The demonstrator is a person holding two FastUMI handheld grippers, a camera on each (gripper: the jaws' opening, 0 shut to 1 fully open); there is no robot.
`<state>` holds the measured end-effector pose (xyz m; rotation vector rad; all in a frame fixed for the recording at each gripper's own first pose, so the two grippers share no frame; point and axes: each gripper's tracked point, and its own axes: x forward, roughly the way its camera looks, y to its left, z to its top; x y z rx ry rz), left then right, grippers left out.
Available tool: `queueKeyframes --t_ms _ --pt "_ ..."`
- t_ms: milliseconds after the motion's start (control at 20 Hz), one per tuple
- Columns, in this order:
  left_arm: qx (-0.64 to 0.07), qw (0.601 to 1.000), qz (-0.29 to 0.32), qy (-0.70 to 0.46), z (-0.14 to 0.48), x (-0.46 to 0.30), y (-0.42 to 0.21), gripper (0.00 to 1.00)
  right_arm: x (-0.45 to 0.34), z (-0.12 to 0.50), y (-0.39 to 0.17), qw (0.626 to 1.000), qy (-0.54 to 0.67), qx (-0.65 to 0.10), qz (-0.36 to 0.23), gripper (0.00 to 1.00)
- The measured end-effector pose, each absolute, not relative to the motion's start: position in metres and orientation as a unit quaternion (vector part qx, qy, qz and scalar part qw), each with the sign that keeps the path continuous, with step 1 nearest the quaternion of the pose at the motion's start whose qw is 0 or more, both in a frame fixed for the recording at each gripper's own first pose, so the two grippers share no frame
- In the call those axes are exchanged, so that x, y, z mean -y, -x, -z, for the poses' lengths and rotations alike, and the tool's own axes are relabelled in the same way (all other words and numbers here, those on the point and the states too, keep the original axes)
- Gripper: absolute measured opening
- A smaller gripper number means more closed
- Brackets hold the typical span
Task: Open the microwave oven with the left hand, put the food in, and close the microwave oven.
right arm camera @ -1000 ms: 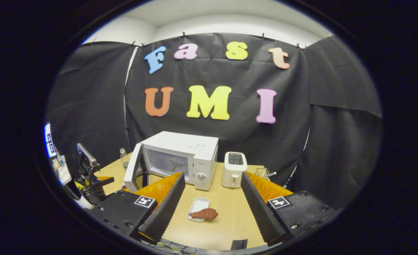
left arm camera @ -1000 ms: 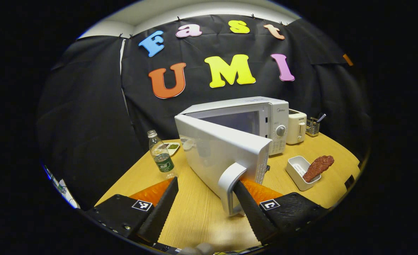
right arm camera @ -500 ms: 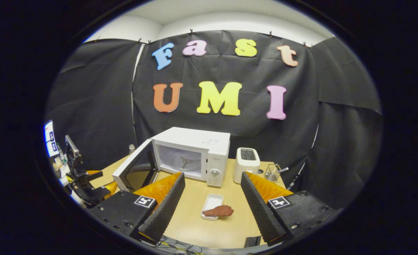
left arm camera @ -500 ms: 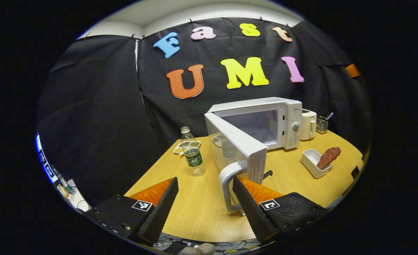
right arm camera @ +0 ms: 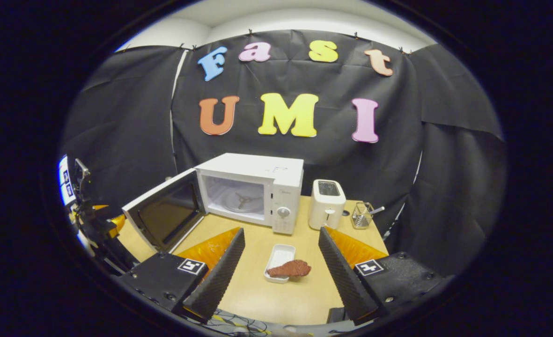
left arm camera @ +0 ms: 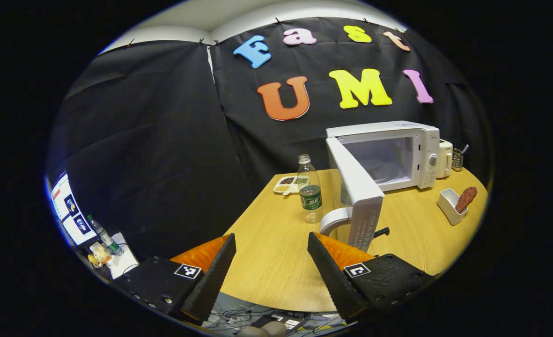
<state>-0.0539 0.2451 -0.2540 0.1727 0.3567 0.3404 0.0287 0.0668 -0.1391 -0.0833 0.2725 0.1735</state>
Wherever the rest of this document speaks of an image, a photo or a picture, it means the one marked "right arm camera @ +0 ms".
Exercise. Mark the metal utensil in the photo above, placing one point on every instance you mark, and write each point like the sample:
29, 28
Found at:
378, 210

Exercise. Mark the black backdrop cloth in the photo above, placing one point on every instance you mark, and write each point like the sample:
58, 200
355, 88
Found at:
126, 117

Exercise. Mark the white rectangular tray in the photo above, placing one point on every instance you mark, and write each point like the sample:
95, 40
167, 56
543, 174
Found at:
280, 257

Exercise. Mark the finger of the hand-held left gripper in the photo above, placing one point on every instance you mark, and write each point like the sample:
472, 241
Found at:
117, 223

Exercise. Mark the white microwave oven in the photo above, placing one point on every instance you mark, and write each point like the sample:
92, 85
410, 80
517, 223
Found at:
253, 168

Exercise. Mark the glass turntable plate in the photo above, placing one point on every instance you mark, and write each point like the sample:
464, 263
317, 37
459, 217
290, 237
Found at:
241, 200

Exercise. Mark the white toaster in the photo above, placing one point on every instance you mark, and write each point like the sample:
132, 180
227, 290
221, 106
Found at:
327, 206

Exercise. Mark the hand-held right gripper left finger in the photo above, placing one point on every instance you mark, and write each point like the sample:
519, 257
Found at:
217, 276

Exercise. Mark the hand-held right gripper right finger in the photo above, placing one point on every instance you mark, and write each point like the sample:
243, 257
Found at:
344, 281

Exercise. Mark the reddish brown meat piece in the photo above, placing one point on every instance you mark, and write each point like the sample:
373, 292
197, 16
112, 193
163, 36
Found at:
290, 269

